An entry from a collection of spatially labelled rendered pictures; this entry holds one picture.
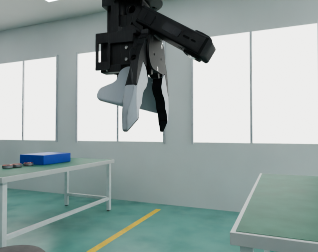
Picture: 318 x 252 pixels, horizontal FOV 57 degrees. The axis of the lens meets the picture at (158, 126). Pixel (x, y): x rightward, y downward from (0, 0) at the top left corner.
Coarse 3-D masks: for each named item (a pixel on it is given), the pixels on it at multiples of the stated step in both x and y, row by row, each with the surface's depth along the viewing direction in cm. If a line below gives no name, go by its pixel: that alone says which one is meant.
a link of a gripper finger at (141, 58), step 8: (144, 40) 38; (136, 48) 37; (144, 48) 38; (136, 56) 36; (144, 56) 38; (136, 64) 36; (128, 72) 37; (136, 72) 35; (128, 80) 36; (136, 80) 35
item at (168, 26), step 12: (144, 12) 40; (156, 12) 39; (144, 24) 40; (156, 24) 39; (168, 24) 38; (180, 24) 38; (168, 36) 38; (180, 36) 38; (192, 36) 37; (204, 36) 37; (180, 48) 41; (192, 48) 37; (204, 48) 37; (204, 60) 39
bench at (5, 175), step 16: (80, 160) 413; (96, 160) 413; (112, 160) 429; (0, 176) 264; (16, 176) 273; (32, 176) 291; (64, 176) 459; (0, 192) 264; (64, 192) 458; (0, 208) 264; (80, 208) 366; (0, 224) 263; (32, 224) 300; (0, 240) 263
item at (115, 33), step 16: (112, 0) 42; (128, 0) 42; (144, 0) 41; (160, 0) 42; (112, 16) 42; (128, 16) 42; (112, 32) 40; (128, 32) 39; (144, 32) 39; (96, 48) 41; (112, 48) 41; (128, 48) 40; (160, 48) 43; (96, 64) 41; (112, 64) 40; (128, 64) 40; (160, 64) 43
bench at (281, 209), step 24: (264, 192) 194; (288, 192) 194; (312, 192) 194; (240, 216) 139; (264, 216) 139; (288, 216) 139; (312, 216) 139; (240, 240) 116; (264, 240) 112; (288, 240) 109; (312, 240) 108
